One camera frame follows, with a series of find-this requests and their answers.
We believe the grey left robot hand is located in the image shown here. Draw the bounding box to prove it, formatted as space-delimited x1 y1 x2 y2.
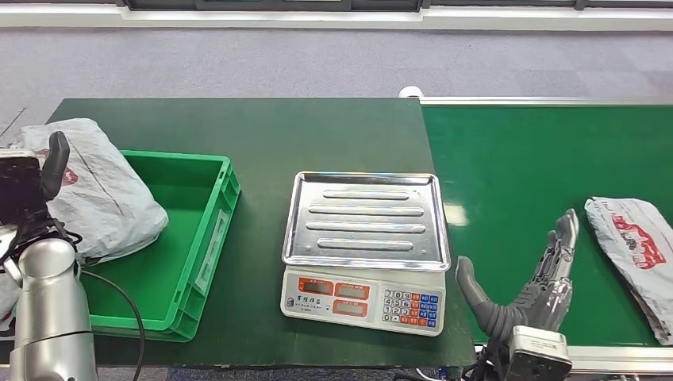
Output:
40 131 71 202

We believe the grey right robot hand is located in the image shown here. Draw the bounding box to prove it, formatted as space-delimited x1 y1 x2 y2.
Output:
454 208 580 345

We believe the grey parcel with red smudge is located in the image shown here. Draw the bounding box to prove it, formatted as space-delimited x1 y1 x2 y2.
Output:
15 117 169 264

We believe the grey parcel with red print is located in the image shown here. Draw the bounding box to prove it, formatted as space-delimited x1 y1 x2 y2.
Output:
584 197 673 347

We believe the grey plastic parcel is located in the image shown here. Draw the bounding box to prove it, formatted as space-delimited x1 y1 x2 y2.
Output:
0 271 22 337

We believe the green conveyor belt machine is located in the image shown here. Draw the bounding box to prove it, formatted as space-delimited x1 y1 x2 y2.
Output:
398 85 673 381

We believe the green plastic crate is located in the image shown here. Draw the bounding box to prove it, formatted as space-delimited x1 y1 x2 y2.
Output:
79 149 242 344

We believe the white electronic scale body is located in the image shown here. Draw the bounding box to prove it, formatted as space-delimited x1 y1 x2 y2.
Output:
279 265 447 337

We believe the steel weighing tray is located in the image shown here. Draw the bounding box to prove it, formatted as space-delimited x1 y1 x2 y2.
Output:
281 171 452 272

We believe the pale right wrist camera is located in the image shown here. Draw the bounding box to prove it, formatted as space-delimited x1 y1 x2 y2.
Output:
506 325 574 381

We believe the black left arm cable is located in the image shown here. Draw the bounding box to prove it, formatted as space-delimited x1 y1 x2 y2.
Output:
79 269 145 381

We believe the dark window frame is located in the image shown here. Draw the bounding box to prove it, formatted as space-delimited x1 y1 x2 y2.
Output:
117 0 673 13

